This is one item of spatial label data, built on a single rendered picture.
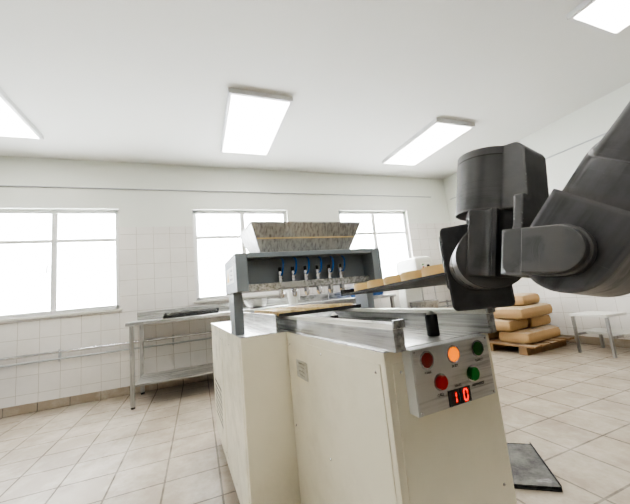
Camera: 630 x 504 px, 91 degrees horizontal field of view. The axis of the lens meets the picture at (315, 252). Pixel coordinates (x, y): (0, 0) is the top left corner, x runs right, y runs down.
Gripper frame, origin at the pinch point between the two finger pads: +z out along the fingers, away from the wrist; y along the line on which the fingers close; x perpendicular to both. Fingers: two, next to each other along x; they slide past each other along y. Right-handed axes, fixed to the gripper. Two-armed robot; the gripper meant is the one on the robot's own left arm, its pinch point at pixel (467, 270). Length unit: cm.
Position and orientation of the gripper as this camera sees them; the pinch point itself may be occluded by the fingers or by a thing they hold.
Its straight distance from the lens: 50.1
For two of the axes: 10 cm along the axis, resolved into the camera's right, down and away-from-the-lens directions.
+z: 3.5, 1.2, 9.3
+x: 9.3, -1.6, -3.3
